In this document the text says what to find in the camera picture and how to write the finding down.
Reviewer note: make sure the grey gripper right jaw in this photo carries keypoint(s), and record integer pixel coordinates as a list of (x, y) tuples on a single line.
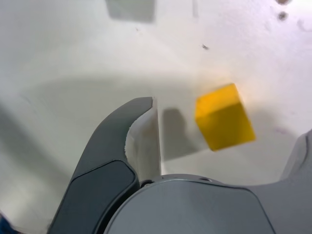
[(195, 209)]

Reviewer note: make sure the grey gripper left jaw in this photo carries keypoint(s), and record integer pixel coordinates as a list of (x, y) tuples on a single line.
[(102, 151)]

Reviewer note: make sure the yellow cube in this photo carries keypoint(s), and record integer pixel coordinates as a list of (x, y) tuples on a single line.
[(224, 119)]

